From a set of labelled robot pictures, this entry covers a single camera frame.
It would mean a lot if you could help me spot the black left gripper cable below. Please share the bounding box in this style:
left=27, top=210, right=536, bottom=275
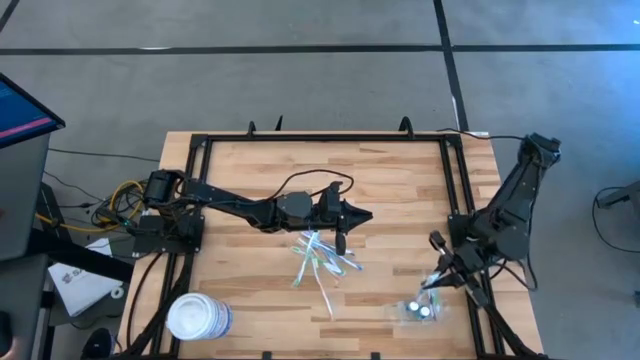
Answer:
left=269, top=168, right=355, bottom=201

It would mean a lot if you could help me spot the clear plastic bag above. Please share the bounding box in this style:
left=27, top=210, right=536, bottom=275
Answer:
left=394, top=294, right=451, bottom=329

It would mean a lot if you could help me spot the black desk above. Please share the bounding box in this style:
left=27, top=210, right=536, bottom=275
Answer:
left=0, top=227, right=134, bottom=360

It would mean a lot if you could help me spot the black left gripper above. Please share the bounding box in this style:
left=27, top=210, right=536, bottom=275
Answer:
left=315, top=181, right=374, bottom=256

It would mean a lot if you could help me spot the black aluminium table frame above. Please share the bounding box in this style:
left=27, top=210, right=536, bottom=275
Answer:
left=117, top=130, right=549, bottom=360

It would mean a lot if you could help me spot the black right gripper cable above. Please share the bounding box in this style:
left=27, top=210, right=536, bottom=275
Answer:
left=492, top=257, right=540, bottom=293

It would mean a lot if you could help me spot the thin black floor cable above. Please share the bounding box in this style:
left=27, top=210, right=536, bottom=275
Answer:
left=47, top=147, right=161, bottom=164

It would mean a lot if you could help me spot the black round object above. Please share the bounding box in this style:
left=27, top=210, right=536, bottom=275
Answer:
left=82, top=327, right=117, bottom=360

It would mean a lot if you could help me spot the black looped floor cable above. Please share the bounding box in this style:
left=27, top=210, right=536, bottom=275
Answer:
left=592, top=185, right=640, bottom=254

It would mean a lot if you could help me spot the white paper booklet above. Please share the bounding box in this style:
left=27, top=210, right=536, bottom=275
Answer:
left=48, top=238, right=125, bottom=318

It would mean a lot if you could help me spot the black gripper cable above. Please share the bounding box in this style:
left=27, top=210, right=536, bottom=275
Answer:
left=492, top=257, right=540, bottom=293
left=269, top=168, right=355, bottom=201

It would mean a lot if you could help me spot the monitor with blue screen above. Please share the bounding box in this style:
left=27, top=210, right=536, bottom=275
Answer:
left=0, top=72, right=66, bottom=150

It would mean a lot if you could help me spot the grey stand leg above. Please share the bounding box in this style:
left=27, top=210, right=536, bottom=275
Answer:
left=597, top=179, right=640, bottom=209

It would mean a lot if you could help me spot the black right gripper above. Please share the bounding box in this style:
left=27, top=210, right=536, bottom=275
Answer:
left=422, top=230, right=489, bottom=307

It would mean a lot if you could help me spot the yellow cable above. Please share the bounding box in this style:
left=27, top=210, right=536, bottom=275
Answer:
left=34, top=179, right=146, bottom=235

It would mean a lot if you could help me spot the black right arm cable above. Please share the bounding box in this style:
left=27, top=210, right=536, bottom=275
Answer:
left=438, top=127, right=526, bottom=142

